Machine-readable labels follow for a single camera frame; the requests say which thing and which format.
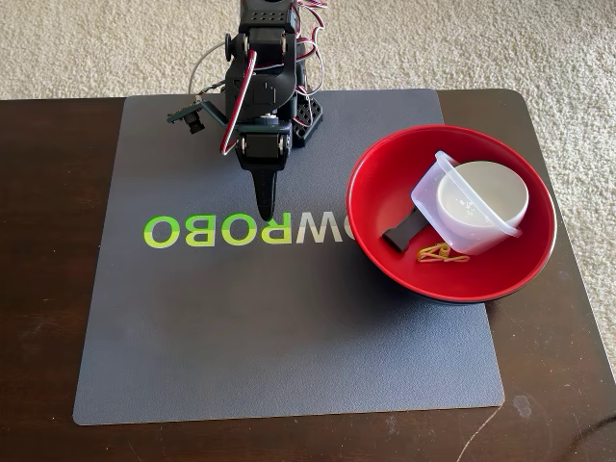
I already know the dark blue-black gripper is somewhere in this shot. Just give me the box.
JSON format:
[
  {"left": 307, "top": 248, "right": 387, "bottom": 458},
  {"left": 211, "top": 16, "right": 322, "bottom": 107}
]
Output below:
[{"left": 234, "top": 117, "right": 294, "bottom": 222}]

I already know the black bow-tie shaped block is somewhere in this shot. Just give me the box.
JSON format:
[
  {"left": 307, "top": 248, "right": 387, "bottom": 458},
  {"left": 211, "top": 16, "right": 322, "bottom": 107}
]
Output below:
[{"left": 380, "top": 210, "right": 425, "bottom": 253}]

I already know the clear plastic container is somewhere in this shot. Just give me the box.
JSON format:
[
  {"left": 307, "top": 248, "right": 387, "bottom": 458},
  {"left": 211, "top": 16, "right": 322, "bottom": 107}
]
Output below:
[{"left": 410, "top": 150, "right": 525, "bottom": 256}]

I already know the yellow wire clip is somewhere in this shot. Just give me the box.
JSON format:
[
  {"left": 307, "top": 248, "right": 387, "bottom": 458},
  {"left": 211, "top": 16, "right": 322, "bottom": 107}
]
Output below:
[{"left": 416, "top": 243, "right": 472, "bottom": 265}]

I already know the small white bowl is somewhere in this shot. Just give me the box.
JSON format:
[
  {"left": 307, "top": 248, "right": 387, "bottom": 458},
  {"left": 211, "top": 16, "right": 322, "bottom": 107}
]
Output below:
[{"left": 436, "top": 161, "right": 529, "bottom": 231}]

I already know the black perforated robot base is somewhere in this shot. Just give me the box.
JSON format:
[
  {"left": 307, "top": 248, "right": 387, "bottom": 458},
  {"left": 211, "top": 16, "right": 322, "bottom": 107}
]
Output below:
[{"left": 288, "top": 64, "right": 325, "bottom": 149}]

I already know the red bowl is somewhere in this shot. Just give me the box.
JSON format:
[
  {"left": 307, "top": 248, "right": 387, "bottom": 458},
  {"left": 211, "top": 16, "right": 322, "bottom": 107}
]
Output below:
[{"left": 345, "top": 123, "right": 558, "bottom": 307}]

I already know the grey mat with ROBO print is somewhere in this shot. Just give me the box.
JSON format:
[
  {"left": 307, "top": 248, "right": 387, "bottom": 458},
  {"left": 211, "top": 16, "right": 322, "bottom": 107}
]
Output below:
[{"left": 71, "top": 89, "right": 505, "bottom": 427}]

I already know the red white gripper servo cable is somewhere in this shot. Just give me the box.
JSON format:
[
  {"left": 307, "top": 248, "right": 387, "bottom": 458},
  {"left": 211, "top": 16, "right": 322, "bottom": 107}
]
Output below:
[{"left": 218, "top": 47, "right": 259, "bottom": 156}]

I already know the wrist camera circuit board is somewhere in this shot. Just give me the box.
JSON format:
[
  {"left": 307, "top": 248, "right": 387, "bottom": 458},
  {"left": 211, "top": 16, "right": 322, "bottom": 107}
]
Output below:
[{"left": 167, "top": 98, "right": 208, "bottom": 136}]

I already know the thin camera cable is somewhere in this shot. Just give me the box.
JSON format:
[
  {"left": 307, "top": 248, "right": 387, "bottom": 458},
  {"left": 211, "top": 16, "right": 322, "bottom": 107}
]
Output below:
[{"left": 194, "top": 81, "right": 227, "bottom": 100}]

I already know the red white base servo cable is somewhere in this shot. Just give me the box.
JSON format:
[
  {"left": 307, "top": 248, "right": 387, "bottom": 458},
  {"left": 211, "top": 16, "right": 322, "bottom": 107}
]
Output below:
[{"left": 293, "top": 0, "right": 333, "bottom": 97}]

